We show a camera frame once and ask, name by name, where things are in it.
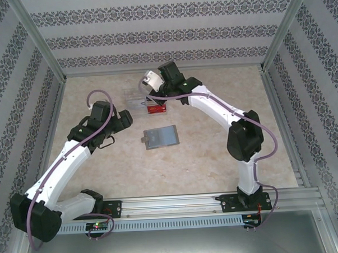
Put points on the aluminium floor rail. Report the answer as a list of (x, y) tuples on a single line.
[(51, 137), (287, 127)]

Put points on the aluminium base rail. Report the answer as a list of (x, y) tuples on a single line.
[(172, 206)]

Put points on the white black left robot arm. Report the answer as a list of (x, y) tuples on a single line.
[(69, 159)]

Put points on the small circuit board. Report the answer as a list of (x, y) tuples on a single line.
[(96, 226), (251, 221)]

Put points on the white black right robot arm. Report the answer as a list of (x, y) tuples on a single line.
[(213, 103)]

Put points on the aluminium frame post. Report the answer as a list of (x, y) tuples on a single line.
[(40, 39), (283, 29)]

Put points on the grey metal sheet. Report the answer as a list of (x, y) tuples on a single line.
[(174, 246)]

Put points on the clear plastic organizer box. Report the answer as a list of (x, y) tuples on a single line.
[(132, 94)]

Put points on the grey card holder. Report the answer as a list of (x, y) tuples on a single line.
[(166, 135)]

